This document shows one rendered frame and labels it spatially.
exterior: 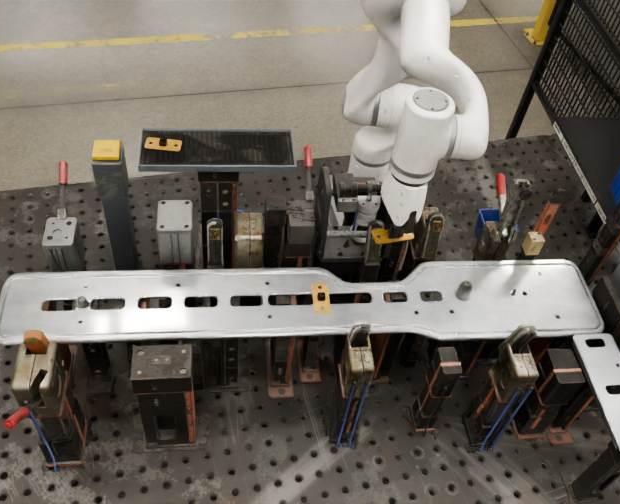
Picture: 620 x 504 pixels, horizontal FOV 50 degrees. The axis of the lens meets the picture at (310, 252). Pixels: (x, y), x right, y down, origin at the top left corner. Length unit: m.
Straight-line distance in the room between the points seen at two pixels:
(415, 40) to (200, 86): 2.66
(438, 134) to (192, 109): 2.61
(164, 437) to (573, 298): 1.03
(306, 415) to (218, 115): 2.21
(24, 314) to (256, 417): 0.60
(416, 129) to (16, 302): 0.94
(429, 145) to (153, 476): 0.98
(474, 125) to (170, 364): 0.75
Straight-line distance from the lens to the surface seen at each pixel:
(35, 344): 1.41
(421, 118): 1.12
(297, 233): 1.58
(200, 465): 1.65
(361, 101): 1.74
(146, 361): 1.41
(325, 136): 3.53
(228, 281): 1.55
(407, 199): 1.23
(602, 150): 2.14
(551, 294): 1.71
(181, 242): 1.54
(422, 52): 1.23
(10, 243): 2.12
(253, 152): 1.62
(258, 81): 3.87
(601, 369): 1.63
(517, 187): 1.61
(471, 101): 1.21
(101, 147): 1.65
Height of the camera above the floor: 2.22
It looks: 49 degrees down
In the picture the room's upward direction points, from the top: 8 degrees clockwise
